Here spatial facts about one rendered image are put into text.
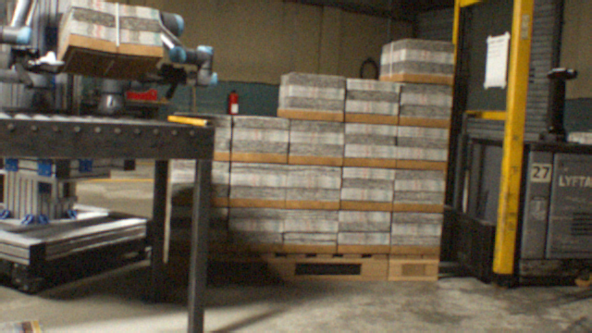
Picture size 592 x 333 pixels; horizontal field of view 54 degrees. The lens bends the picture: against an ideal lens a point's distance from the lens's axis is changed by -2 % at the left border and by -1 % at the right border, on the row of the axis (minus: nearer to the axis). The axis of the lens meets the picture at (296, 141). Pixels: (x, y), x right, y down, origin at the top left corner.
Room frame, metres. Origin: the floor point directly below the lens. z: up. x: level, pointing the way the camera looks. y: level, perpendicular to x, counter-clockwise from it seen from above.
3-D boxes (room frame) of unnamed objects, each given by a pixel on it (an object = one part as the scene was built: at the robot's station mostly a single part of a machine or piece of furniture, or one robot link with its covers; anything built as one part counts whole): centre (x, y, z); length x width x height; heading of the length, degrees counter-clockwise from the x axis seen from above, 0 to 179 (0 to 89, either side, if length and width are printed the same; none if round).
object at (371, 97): (3.23, -0.35, 0.95); 0.38 x 0.29 x 0.23; 11
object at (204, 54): (2.78, 0.47, 1.10); 0.11 x 0.08 x 0.11; 135
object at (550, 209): (3.44, -1.43, 0.40); 0.69 x 0.55 x 0.80; 11
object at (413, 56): (3.29, -0.64, 0.65); 0.39 x 0.30 x 1.29; 11
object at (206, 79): (2.79, 0.46, 1.00); 0.11 x 0.08 x 0.09; 121
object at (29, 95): (2.71, 1.22, 0.87); 0.15 x 0.15 x 0.10
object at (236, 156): (3.15, 0.07, 0.40); 1.16 x 0.38 x 0.51; 101
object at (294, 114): (3.17, -0.06, 0.86); 0.38 x 0.29 x 0.04; 11
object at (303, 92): (3.17, -0.06, 0.95); 0.38 x 0.29 x 0.23; 11
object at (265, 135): (3.15, 0.07, 0.42); 1.17 x 0.39 x 0.83; 101
